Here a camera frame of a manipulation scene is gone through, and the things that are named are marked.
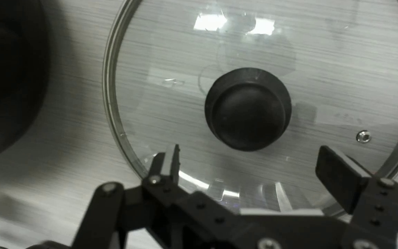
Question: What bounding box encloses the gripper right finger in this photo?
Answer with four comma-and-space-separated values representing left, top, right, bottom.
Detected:
315, 145, 398, 249

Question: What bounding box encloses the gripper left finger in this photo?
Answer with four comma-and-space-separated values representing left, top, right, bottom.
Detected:
70, 144, 251, 249

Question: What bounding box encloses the glass lid with black knob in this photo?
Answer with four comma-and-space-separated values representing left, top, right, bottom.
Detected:
102, 0, 398, 216

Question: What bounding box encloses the black pot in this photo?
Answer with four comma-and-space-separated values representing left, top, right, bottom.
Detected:
0, 0, 51, 166

